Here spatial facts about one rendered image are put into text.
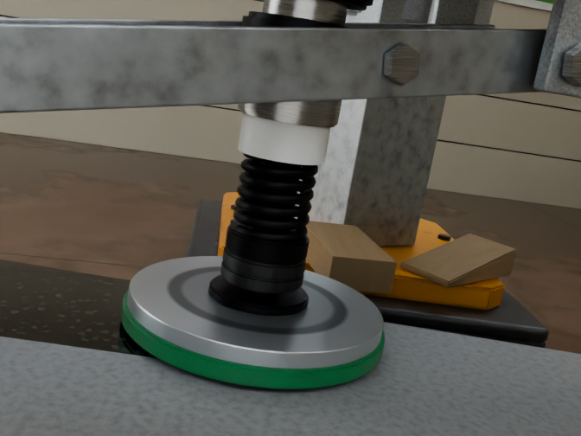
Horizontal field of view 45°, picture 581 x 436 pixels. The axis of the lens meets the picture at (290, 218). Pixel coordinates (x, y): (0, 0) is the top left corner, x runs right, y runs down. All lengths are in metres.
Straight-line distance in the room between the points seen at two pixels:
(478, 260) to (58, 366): 0.86
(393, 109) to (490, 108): 6.10
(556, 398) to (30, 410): 0.40
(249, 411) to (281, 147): 0.19
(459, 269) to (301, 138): 0.71
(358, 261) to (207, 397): 0.57
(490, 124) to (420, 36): 6.82
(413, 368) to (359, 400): 0.09
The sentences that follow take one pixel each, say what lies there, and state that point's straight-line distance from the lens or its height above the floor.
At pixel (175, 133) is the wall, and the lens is 6.63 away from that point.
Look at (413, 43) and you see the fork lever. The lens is 0.54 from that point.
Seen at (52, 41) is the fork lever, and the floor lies 1.08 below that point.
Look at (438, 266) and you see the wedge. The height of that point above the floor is 0.80.
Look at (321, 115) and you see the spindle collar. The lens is 0.53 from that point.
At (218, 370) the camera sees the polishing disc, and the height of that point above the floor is 0.88.
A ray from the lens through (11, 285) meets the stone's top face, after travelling 0.66.
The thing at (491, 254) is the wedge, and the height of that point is 0.82.
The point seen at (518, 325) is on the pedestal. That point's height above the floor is 0.74.
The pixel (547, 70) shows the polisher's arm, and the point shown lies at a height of 1.12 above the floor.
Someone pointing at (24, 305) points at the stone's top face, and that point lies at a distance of 0.62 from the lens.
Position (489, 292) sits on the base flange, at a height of 0.77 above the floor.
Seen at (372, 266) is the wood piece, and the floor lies 0.82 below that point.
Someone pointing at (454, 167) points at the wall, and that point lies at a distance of 7.28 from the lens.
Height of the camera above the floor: 1.10
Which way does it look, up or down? 13 degrees down
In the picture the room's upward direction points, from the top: 10 degrees clockwise
